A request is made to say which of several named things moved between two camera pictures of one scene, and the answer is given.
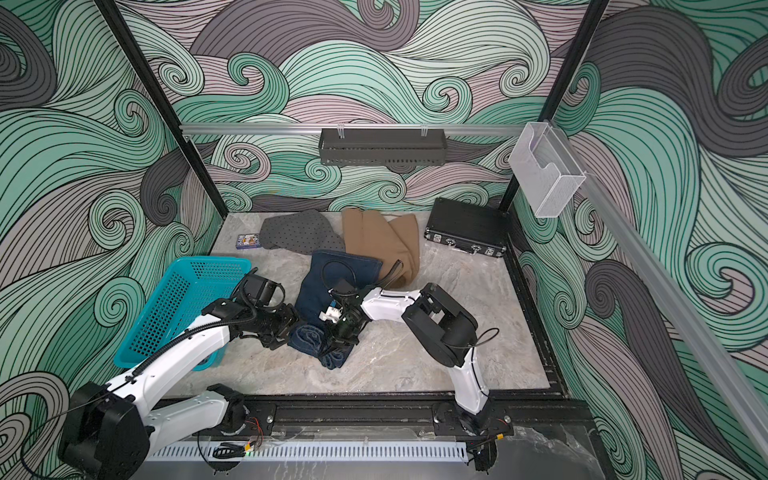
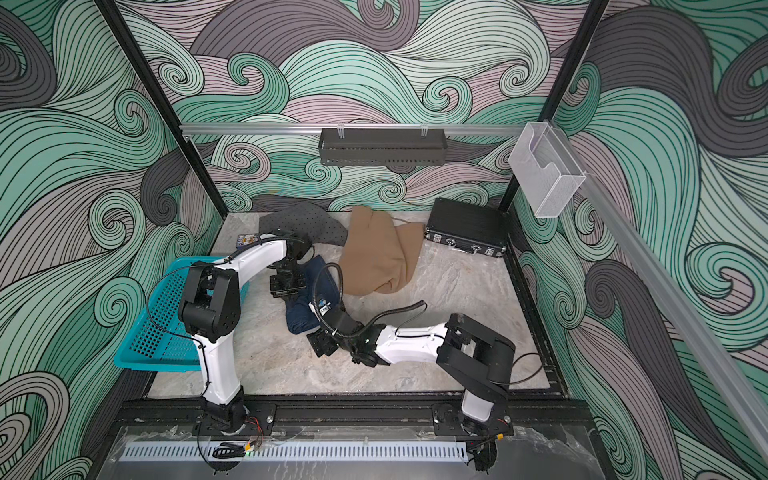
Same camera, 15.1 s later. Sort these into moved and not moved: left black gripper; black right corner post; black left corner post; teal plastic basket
Moved: left black gripper
Not moved: teal plastic basket; black left corner post; black right corner post
